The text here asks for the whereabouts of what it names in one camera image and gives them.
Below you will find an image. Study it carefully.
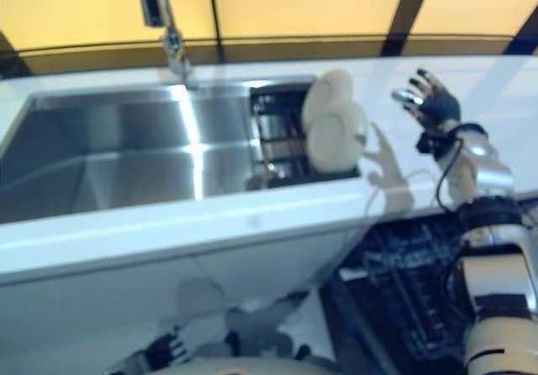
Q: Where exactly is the dark wire dishwasher lower rack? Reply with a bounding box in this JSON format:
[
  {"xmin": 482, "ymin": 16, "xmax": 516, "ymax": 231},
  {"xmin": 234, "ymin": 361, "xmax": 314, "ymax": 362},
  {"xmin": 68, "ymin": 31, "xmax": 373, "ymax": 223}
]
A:
[{"xmin": 339, "ymin": 214, "xmax": 478, "ymax": 360}]

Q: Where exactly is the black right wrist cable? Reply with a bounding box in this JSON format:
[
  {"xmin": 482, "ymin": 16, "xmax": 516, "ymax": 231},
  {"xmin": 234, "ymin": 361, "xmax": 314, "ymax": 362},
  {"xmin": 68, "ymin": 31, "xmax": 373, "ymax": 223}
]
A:
[{"xmin": 435, "ymin": 123, "xmax": 489, "ymax": 213}]

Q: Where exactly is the robot torso grey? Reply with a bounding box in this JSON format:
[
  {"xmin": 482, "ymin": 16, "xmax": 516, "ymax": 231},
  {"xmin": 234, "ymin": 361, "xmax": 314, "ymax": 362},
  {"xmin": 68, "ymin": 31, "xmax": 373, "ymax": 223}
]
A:
[{"xmin": 146, "ymin": 343, "xmax": 337, "ymax": 375}]

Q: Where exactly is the robot right leg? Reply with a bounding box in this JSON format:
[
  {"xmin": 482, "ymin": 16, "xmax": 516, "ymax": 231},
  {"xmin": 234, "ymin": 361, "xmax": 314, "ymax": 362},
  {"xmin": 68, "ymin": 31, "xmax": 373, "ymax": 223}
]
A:
[{"xmin": 272, "ymin": 293, "xmax": 312, "ymax": 360}]

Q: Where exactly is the black dish drying rack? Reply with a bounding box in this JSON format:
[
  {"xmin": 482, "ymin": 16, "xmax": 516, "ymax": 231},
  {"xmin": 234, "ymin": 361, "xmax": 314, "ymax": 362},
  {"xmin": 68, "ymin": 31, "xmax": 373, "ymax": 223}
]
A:
[{"xmin": 250, "ymin": 80, "xmax": 363, "ymax": 189}]

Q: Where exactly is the chrome kitchen faucet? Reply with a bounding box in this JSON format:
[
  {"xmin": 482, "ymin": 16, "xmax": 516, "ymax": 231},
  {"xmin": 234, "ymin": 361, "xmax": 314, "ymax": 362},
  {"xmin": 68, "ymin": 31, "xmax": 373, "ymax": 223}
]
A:
[{"xmin": 134, "ymin": 0, "xmax": 199, "ymax": 91}]

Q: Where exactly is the stainless steel sink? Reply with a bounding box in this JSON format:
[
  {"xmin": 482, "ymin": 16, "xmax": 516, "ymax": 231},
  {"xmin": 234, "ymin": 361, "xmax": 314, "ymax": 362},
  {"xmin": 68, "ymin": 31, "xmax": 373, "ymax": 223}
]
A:
[{"xmin": 0, "ymin": 74, "xmax": 317, "ymax": 225}]

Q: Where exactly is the cream round plate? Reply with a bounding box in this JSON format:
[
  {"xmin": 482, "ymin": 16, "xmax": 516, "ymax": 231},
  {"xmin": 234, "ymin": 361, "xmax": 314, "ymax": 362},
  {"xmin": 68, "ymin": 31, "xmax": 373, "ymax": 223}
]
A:
[
  {"xmin": 302, "ymin": 68, "xmax": 355, "ymax": 129},
  {"xmin": 306, "ymin": 99, "xmax": 369, "ymax": 173}
]

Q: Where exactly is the robot left hand dark glove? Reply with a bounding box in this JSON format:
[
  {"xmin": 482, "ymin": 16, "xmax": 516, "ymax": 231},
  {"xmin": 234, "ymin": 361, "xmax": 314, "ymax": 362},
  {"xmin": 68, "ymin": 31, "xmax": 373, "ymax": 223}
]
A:
[{"xmin": 145, "ymin": 326, "xmax": 190, "ymax": 366}]

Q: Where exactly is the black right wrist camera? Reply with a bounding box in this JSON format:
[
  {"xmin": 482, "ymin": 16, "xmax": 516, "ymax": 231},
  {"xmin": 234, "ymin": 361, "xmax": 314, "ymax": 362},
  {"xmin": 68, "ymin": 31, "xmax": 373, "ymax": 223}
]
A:
[{"xmin": 415, "ymin": 129, "xmax": 454, "ymax": 160}]

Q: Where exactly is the dark window frame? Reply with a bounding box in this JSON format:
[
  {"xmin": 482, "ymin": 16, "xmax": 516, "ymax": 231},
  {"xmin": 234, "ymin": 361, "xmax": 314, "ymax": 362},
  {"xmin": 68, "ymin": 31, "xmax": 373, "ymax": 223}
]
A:
[{"xmin": 0, "ymin": 0, "xmax": 538, "ymax": 80}]

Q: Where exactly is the dishwasher door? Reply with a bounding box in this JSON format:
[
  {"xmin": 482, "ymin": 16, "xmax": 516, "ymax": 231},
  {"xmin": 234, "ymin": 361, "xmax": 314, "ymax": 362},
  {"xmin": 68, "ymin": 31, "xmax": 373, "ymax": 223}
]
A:
[{"xmin": 321, "ymin": 280, "xmax": 401, "ymax": 375}]

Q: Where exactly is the robot right hand dark glove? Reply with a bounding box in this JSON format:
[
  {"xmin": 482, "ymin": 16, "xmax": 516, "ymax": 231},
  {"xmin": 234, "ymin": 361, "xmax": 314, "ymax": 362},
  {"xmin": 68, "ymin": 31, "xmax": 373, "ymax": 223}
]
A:
[{"xmin": 391, "ymin": 68, "xmax": 462, "ymax": 135}]

